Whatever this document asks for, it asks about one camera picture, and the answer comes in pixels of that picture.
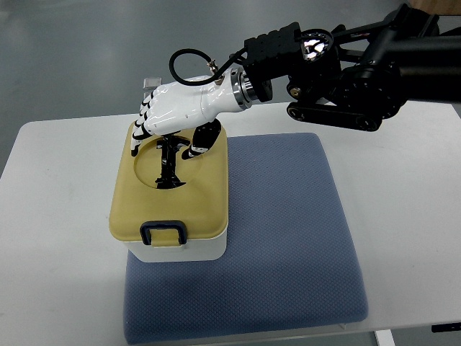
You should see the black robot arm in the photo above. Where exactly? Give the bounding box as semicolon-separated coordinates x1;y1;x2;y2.
242;4;460;131

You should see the blue grey cushion mat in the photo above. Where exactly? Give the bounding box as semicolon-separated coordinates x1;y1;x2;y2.
124;133;368;344

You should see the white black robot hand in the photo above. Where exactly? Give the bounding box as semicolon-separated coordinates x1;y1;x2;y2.
130;68;256;159

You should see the white storage box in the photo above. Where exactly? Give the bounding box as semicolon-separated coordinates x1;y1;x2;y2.
123;229;227;262

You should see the black cable loop at wrist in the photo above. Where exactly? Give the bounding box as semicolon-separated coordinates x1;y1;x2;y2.
169;48;249;87

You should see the yellow box lid black handle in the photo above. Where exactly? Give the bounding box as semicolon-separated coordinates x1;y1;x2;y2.
109;130;229;247

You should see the black table bracket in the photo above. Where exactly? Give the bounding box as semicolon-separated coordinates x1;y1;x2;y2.
431;322;461;333

